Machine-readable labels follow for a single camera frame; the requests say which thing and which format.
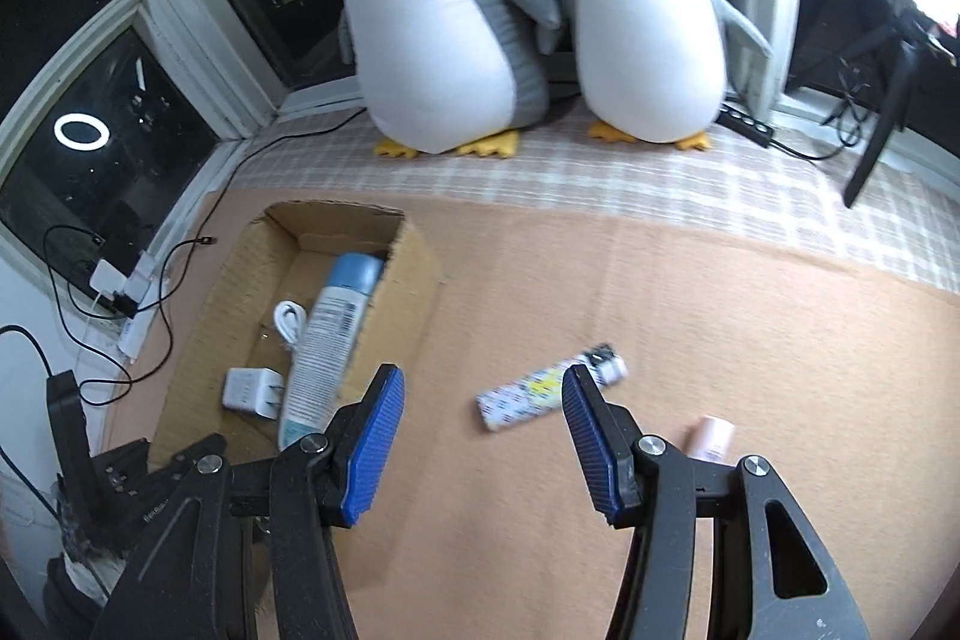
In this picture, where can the white charger plug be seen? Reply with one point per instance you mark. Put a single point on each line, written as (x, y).
(247, 394)

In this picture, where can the tan mat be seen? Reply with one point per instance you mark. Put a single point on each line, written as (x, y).
(525, 535)

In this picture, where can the large penguin plush toy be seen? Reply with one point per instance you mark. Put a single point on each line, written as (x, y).
(427, 25)

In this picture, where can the black tripod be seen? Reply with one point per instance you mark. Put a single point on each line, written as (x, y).
(885, 123)

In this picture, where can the white power strip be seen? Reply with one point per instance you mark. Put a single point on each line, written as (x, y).
(131, 302)

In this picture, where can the checked blanket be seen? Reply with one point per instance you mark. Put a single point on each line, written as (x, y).
(600, 183)

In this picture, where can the black power strip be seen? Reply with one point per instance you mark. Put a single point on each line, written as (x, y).
(746, 123)

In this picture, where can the brown cardboard box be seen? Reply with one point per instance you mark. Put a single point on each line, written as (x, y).
(405, 280)

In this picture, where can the person's left hand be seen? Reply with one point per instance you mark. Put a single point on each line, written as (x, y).
(86, 576)

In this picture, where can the white window frame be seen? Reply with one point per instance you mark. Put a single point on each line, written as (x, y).
(187, 18)

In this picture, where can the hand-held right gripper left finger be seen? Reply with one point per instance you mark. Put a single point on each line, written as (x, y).
(371, 452)

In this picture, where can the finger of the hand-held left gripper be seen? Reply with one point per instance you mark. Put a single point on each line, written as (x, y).
(191, 449)

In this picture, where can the white bottle with blue cap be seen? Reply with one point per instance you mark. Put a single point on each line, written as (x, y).
(330, 340)

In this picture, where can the small penguin plush toy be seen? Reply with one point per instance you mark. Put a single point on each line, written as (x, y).
(645, 25)

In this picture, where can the pink tube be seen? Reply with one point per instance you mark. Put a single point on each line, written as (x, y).
(711, 439)

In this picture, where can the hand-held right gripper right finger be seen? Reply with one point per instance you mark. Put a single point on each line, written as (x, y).
(592, 452)

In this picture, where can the white patterned tube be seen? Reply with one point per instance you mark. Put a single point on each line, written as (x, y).
(532, 394)

